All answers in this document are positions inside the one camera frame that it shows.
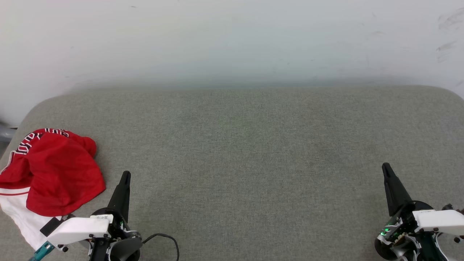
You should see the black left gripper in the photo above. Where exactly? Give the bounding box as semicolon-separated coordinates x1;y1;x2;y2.
89;171;142;261

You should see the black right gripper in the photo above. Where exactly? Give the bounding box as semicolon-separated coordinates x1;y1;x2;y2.
374;162;435;261

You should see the red and white jersey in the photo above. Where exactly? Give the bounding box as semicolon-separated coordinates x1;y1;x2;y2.
0;128;107;251

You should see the grey fabric sofa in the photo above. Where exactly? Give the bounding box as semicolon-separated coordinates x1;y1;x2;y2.
0;85;464;261

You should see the thin black cable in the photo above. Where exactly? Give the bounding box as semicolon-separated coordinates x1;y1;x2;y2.
141;233;181;261

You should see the teal left camera connector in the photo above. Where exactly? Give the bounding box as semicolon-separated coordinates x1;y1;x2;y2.
28;241;55;261

